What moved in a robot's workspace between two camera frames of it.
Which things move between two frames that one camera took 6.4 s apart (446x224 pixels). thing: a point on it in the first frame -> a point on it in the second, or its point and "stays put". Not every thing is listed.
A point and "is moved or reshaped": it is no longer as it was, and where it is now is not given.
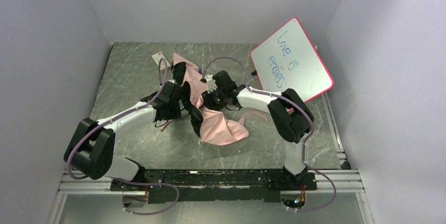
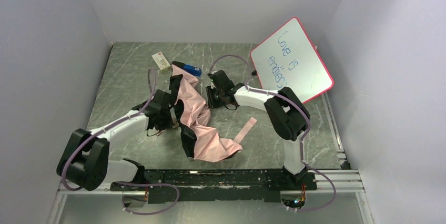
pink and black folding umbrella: x=213 y=126 is moved or reshaped
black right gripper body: x=208 y=100 stays put
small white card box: x=158 y=57 stays put
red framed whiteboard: x=287 y=59 stays put
